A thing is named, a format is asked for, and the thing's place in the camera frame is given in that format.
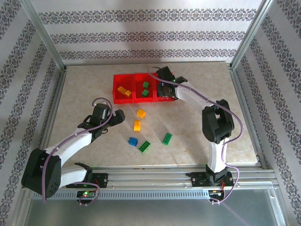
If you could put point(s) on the aluminium frame post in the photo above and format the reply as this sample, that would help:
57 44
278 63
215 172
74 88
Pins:
251 35
44 35

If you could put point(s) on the small green lego brick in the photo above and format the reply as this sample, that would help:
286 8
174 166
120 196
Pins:
146 84
145 93

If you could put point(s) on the aluminium side rail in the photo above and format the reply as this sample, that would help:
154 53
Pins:
58 94
241 94

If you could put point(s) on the grey metal plate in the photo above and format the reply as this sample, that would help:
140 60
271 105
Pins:
150 212

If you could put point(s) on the long yellow lego brick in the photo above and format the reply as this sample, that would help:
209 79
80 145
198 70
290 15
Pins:
121 89

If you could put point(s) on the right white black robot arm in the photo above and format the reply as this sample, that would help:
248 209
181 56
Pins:
216 124

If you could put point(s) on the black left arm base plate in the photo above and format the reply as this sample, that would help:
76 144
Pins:
103 180

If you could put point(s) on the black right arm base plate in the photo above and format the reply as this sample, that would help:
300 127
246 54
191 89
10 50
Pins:
197 181

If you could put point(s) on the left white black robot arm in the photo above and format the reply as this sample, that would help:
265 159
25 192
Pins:
70 146

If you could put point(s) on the aluminium mounting rail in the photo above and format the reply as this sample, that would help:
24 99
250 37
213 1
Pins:
150 179

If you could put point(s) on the small blue lego brick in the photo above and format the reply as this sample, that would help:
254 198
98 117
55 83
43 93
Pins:
133 141

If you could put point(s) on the long green lego brick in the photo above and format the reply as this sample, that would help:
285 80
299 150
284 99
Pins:
167 139
144 146

